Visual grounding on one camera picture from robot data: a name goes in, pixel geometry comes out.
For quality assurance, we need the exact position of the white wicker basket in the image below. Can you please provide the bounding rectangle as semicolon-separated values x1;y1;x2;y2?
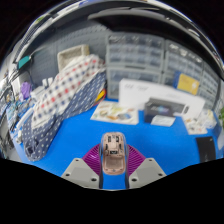
56;44;91;73

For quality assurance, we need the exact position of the yellow and blue box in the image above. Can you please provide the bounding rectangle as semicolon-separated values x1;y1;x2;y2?
173;71;201;97

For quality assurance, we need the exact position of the purple crumpled bag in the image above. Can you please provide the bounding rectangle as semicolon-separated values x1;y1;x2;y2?
19;81;33;100

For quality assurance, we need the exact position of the white keyboard packaging box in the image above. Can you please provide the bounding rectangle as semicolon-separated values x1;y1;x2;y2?
118;78;206;118

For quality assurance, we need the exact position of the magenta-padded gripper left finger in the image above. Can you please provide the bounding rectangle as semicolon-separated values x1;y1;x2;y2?
60;143;104;190

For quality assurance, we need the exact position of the small black box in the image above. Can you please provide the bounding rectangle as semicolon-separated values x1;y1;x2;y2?
143;101;177;128

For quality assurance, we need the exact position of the grey pegboard panel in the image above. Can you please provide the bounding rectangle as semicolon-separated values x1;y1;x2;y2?
29;24;109;83

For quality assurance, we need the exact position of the navy polka dot cloth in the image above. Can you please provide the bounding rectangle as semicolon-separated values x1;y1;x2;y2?
21;71;108;162

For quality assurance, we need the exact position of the red blue checkered cloth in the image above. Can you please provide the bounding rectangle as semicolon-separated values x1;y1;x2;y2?
31;54;107;129

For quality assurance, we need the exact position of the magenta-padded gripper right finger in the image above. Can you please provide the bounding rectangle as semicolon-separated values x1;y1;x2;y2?
124;143;168;190

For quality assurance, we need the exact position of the teal plastic holder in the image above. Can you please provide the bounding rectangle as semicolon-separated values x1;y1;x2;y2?
17;54;33;70

